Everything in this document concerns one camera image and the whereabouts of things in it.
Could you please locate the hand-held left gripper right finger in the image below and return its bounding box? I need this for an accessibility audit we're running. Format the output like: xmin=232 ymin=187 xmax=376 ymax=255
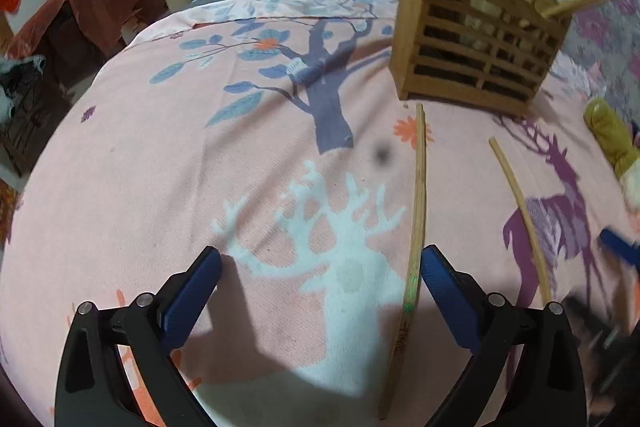
xmin=420 ymin=244 xmax=587 ymax=427

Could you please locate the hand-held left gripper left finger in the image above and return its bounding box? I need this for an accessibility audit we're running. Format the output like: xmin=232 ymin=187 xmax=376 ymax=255
xmin=54 ymin=246 xmax=223 ymax=427

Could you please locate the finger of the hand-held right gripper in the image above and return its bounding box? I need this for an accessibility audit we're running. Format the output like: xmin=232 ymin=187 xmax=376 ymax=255
xmin=598 ymin=228 xmax=640 ymax=269
xmin=565 ymin=294 xmax=640 ymax=408

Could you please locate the green printed wooden chopstick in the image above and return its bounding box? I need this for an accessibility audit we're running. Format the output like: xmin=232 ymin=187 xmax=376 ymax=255
xmin=377 ymin=103 xmax=428 ymax=421

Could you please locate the slatted wooden chopstick holder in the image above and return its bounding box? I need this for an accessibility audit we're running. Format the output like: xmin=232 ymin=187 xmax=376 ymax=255
xmin=389 ymin=0 xmax=573 ymax=118

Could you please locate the pink deer printed blanket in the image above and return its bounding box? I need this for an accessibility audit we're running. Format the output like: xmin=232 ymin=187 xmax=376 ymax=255
xmin=0 ymin=0 xmax=640 ymax=427

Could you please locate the yellow green plush toy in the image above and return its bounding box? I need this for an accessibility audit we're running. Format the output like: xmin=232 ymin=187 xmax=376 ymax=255
xmin=584 ymin=97 xmax=640 ymax=180

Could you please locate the purple floral cloth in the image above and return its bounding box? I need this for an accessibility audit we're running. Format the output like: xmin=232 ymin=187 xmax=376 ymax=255
xmin=570 ymin=0 xmax=640 ymax=108

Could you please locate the dark wooden rack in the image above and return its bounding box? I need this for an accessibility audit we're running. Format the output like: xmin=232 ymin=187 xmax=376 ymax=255
xmin=0 ymin=72 xmax=71 ymax=178

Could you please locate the pile of clothes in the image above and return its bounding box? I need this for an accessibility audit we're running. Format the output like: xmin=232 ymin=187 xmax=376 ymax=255
xmin=0 ymin=54 xmax=48 ymax=118

